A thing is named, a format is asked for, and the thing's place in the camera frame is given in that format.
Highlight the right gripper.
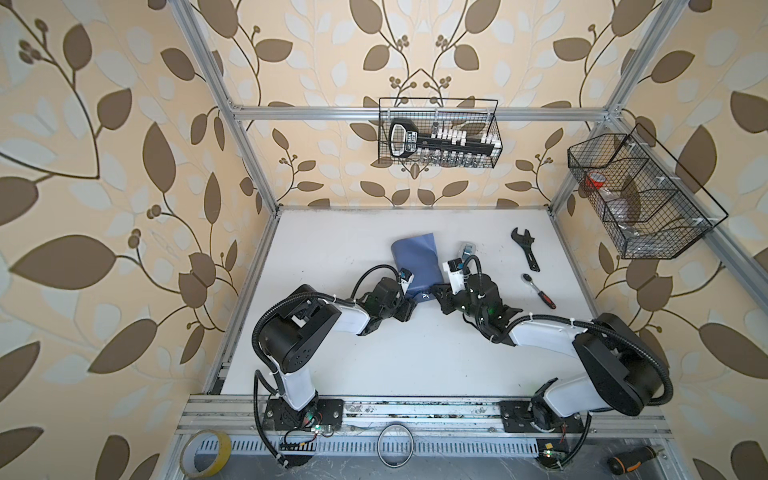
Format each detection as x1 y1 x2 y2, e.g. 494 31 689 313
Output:
429 281 485 324

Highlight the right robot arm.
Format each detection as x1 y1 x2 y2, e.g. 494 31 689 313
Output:
430 274 674 432

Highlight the wire basket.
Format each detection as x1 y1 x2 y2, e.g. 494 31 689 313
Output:
377 96 503 169
567 124 728 260

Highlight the red capped plastic item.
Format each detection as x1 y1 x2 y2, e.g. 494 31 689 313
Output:
583 171 607 192

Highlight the red handled ratchet wrench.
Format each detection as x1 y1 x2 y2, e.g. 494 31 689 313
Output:
521 273 557 310

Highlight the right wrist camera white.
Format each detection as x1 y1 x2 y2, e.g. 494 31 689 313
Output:
443 258 467 295

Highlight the yellow tape roll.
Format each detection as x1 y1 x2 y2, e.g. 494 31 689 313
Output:
179 430 233 479

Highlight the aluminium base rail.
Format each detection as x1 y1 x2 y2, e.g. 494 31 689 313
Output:
171 395 675 461

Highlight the black socket set rail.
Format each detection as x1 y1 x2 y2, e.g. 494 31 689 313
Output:
384 118 502 159

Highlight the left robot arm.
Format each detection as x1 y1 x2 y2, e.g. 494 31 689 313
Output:
251 264 416 429

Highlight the grey ring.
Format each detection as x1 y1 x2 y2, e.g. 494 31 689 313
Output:
376 422 416 469

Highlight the black adjustable wrench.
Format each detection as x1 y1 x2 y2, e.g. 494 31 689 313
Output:
510 227 540 272

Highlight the back wire basket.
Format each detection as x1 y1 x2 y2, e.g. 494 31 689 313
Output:
377 96 503 169

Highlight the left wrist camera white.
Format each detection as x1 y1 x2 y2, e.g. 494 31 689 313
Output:
398 268 414 294

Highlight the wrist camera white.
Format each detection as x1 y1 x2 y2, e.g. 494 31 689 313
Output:
443 258 467 295
398 268 414 294

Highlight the orange black screwdriver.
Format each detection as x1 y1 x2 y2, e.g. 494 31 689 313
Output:
605 445 664 476

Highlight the right wire basket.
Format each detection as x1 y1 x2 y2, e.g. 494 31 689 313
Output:
567 124 728 260

